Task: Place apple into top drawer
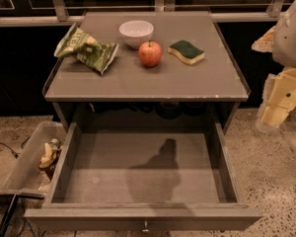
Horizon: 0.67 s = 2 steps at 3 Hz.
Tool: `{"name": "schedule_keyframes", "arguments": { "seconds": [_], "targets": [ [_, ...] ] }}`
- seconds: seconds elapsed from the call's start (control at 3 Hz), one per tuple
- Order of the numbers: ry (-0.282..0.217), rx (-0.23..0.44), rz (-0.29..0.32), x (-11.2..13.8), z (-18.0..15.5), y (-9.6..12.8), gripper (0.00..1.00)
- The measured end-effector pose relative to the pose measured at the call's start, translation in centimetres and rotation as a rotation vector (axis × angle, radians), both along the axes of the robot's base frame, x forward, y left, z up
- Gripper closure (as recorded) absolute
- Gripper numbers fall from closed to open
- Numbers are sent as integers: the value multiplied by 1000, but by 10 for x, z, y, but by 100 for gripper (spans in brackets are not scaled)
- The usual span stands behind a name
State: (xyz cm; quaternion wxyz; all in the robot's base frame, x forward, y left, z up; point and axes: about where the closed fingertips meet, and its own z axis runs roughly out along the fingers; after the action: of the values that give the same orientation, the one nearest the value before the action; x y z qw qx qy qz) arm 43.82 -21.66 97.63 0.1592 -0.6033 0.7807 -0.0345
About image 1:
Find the metal drawer knob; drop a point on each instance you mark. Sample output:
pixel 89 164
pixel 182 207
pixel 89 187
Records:
pixel 145 229

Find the red apple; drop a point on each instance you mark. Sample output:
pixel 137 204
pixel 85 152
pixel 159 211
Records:
pixel 150 53

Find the black stand with cables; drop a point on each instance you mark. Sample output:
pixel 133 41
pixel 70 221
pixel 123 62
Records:
pixel 11 202

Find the open grey top drawer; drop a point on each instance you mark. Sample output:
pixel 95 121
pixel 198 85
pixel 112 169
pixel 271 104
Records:
pixel 114 179

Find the green chip bag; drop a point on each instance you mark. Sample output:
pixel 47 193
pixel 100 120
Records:
pixel 86 49

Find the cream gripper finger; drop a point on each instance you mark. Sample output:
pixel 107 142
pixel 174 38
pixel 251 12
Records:
pixel 264 43
pixel 278 100

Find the metal window railing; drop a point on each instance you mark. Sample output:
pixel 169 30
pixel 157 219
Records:
pixel 131 7

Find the green yellow sponge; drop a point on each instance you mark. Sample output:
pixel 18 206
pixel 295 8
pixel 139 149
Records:
pixel 186 52

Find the white ceramic bowl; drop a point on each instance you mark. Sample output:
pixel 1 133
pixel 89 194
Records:
pixel 134 33

